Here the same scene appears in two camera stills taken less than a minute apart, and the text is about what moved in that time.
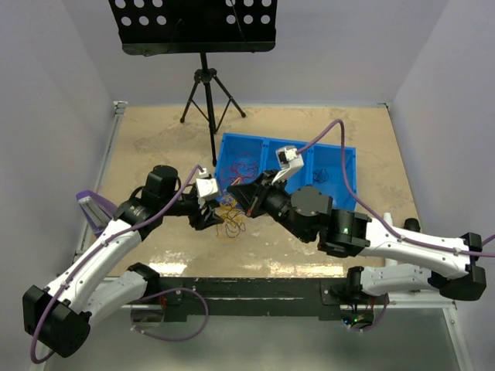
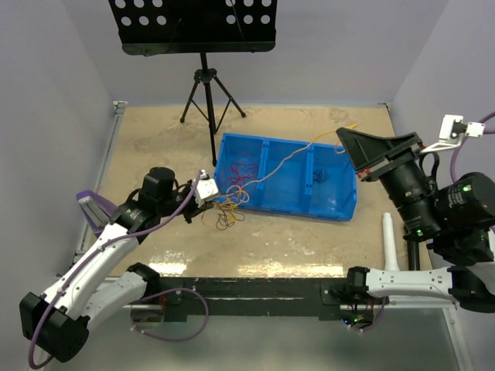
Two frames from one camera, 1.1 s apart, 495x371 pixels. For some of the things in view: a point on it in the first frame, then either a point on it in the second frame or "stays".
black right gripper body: [267, 197] to [397, 148]
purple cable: [320, 175] stays
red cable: [244, 167] stays
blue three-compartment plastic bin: [332, 168] stays
